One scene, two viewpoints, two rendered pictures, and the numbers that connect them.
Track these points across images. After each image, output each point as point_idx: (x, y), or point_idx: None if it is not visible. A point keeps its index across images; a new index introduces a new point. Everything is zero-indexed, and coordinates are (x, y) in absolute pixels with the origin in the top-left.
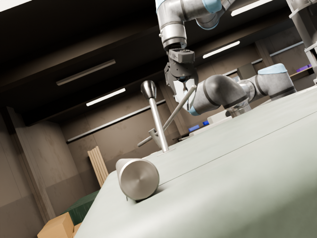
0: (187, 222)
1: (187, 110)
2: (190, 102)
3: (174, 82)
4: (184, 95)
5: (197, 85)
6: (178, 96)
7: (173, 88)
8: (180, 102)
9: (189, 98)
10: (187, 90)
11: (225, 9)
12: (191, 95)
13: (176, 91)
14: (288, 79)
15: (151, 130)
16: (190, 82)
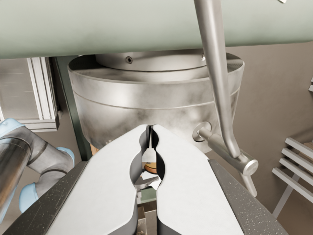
0: None
1: (152, 125)
2: (138, 127)
3: (233, 233)
4: (161, 151)
5: (49, 191)
6: (195, 148)
7: (233, 190)
8: (222, 18)
9: (135, 137)
10: (130, 175)
11: None
12: (119, 147)
13: (212, 171)
14: None
15: (253, 160)
16: (89, 213)
